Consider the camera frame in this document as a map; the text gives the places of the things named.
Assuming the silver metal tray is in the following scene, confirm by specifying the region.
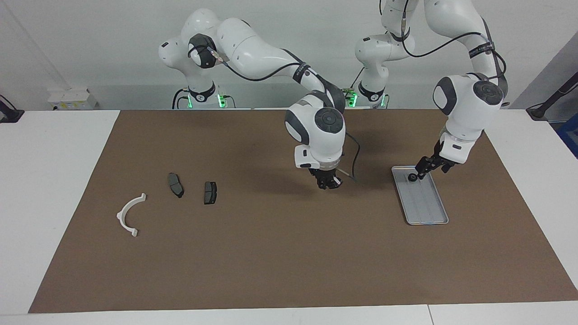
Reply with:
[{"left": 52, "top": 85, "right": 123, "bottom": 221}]
[{"left": 391, "top": 166, "right": 449, "bottom": 225}]

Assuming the brown table mat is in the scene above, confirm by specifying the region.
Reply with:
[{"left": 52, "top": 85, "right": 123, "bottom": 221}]
[{"left": 28, "top": 108, "right": 578, "bottom": 313}]

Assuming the black angled stand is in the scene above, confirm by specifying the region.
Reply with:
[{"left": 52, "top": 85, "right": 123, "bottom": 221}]
[{"left": 526, "top": 72, "right": 578, "bottom": 121}]

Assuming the blue crate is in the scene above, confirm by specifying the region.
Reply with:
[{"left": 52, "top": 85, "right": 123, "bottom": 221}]
[{"left": 557, "top": 113, "right": 578, "bottom": 158}]

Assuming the long dark brake pad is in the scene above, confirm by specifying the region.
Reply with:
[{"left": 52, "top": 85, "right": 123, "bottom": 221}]
[{"left": 168, "top": 172, "right": 185, "bottom": 199}]

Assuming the white electrical box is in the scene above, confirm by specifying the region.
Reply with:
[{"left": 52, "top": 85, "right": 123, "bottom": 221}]
[{"left": 47, "top": 88, "right": 98, "bottom": 111}]

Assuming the black table clamp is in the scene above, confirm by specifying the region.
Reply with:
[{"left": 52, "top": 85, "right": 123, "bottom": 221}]
[{"left": 0, "top": 94, "right": 24, "bottom": 123}]

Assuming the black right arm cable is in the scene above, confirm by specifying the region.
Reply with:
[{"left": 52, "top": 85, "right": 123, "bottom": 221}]
[{"left": 212, "top": 50, "right": 362, "bottom": 183}]

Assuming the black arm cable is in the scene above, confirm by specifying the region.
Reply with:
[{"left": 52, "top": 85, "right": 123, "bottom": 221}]
[
  {"left": 400, "top": 0, "right": 507, "bottom": 107},
  {"left": 212, "top": 50, "right": 362, "bottom": 183}
]

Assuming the black left base cable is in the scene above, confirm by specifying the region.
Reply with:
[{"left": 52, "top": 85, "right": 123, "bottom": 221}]
[{"left": 348, "top": 68, "right": 365, "bottom": 91}]

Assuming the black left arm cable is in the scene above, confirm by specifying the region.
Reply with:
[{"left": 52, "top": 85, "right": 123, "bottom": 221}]
[{"left": 400, "top": 0, "right": 507, "bottom": 107}]

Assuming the white semicircular plastic bracket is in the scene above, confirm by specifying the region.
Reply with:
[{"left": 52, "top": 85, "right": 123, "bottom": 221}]
[{"left": 117, "top": 193, "right": 147, "bottom": 237}]

